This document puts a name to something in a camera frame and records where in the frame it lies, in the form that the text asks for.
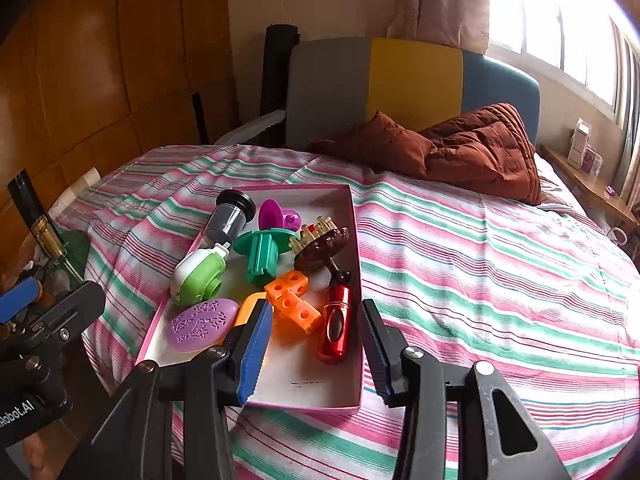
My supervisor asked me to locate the striped bed sheet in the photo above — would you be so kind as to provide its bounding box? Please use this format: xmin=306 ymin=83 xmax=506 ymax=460
xmin=49 ymin=144 xmax=640 ymax=480

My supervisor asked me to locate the wooden wardrobe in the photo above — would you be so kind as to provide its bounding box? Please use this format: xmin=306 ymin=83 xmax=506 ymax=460
xmin=0 ymin=0 xmax=237 ymax=283

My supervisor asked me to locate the green plastic toy stamp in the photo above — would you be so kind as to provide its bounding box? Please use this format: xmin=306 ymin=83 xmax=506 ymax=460
xmin=233 ymin=227 xmax=297 ymax=287

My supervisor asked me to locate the magenta plastic cup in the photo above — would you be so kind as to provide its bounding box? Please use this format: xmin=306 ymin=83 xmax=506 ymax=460
xmin=257 ymin=198 xmax=304 ymax=232

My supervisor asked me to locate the yellow-orange ridged toy piece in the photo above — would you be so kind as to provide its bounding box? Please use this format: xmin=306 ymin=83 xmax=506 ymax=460
xmin=233 ymin=292 xmax=269 ymax=334

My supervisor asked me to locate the green and white toy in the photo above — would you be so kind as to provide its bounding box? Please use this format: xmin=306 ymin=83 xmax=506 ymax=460
xmin=169 ymin=242 xmax=232 ymax=307

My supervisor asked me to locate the purple packet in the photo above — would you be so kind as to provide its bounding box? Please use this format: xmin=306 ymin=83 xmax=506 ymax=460
xmin=579 ymin=145 xmax=604 ymax=174

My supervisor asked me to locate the grey yellow blue headboard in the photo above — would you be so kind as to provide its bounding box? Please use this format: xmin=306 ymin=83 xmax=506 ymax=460
xmin=284 ymin=36 xmax=542 ymax=155

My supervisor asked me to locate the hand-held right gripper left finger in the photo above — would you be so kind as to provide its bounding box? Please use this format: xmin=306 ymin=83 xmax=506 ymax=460
xmin=60 ymin=301 xmax=274 ymax=480

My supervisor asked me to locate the pink shallow box tray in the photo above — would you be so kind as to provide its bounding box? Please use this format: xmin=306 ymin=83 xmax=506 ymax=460
xmin=135 ymin=183 xmax=364 ymax=414

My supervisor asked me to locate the orange holed block toy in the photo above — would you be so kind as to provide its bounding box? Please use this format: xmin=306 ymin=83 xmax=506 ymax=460
xmin=263 ymin=268 xmax=322 ymax=335

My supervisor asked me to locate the beige patterned curtain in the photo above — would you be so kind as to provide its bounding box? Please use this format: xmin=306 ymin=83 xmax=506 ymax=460
xmin=386 ymin=0 xmax=494 ymax=57

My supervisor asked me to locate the pale pillow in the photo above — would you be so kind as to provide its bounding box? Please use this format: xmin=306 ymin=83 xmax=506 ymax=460
xmin=534 ymin=151 xmax=582 ymax=212

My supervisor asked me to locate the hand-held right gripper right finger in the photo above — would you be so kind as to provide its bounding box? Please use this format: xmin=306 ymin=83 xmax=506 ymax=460
xmin=360 ymin=299 xmax=571 ymax=480

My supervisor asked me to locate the wooden bedside shelf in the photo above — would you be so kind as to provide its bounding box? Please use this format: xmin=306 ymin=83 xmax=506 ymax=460
xmin=539 ymin=143 xmax=639 ymax=232

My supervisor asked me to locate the barred window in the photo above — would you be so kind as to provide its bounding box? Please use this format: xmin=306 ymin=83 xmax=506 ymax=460
xmin=486 ymin=0 xmax=627 ymax=122

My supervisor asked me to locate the white carton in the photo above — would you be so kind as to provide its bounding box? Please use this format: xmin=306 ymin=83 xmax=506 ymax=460
xmin=565 ymin=117 xmax=592 ymax=169

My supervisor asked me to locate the purple oval patterned box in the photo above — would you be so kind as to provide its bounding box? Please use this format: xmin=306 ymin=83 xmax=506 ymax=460
xmin=166 ymin=297 xmax=240 ymax=354

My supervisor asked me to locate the clear cup with black lid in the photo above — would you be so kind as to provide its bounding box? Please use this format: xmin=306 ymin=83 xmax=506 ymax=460
xmin=202 ymin=188 xmax=257 ymax=251

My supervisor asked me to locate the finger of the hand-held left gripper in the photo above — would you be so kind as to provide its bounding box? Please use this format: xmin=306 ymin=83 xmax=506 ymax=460
xmin=30 ymin=281 xmax=107 ymax=348
xmin=0 ymin=278 xmax=42 ymax=323

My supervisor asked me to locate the brown comb with gold teeth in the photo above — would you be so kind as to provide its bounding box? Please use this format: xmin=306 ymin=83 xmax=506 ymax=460
xmin=290 ymin=215 xmax=354 ymax=287

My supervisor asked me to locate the brown quilt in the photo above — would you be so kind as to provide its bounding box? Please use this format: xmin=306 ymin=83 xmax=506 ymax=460
xmin=304 ymin=102 xmax=544 ymax=207

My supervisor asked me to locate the red lipstick tube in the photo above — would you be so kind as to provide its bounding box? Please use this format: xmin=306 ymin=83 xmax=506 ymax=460
xmin=316 ymin=282 xmax=354 ymax=364

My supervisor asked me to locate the pale side curtain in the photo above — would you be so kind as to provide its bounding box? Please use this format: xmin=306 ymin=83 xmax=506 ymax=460
xmin=611 ymin=24 xmax=640 ymax=203

